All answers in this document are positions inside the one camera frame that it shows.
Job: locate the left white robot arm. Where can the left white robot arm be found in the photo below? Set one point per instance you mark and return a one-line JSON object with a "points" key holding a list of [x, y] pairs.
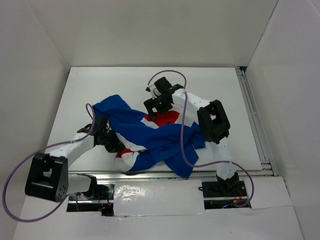
{"points": [[48, 176]]}

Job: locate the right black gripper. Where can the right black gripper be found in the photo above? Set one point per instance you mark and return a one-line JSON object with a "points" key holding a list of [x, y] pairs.
{"points": [[150, 103]]}

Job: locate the aluminium right side rail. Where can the aluminium right side rail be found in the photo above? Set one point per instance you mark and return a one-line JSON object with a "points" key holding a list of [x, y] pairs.
{"points": [[266, 159]]}

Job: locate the aluminium front rail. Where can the aluminium front rail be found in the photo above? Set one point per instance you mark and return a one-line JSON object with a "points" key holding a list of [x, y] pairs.
{"points": [[112, 175]]}

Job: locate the red white blue jacket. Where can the red white blue jacket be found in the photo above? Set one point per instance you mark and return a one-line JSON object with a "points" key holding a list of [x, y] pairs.
{"points": [[148, 142]]}

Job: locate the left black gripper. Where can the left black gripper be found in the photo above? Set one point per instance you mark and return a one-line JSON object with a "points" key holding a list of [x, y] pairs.
{"points": [[117, 146]]}

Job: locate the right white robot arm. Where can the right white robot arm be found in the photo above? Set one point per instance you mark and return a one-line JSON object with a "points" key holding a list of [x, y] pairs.
{"points": [[213, 123]]}

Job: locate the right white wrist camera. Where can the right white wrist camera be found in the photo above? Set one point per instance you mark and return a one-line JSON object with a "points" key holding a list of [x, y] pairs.
{"points": [[152, 89]]}

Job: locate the white taped cover panel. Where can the white taped cover panel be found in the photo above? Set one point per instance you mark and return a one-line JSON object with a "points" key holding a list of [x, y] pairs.
{"points": [[158, 198]]}

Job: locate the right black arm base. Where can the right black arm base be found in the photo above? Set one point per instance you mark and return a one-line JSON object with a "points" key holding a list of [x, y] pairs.
{"points": [[215, 198]]}

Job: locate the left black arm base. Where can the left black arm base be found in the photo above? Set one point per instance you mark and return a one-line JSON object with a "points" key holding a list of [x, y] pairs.
{"points": [[87, 195]]}

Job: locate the aluminium rail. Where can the aluminium rail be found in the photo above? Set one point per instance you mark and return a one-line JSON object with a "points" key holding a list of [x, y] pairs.
{"points": [[266, 159], [112, 175]]}

